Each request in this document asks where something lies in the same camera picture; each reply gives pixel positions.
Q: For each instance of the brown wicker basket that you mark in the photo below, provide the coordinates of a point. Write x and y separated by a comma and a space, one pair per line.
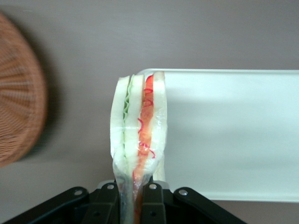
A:
16, 105

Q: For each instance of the cream plastic tray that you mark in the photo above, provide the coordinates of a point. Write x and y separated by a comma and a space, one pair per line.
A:
233, 128

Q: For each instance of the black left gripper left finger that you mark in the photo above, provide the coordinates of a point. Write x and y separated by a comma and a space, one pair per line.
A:
70, 210

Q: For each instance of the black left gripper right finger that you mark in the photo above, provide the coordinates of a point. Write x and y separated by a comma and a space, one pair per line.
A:
187, 210

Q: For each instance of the triangle sandwich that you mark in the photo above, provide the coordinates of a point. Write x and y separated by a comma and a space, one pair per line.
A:
133, 116

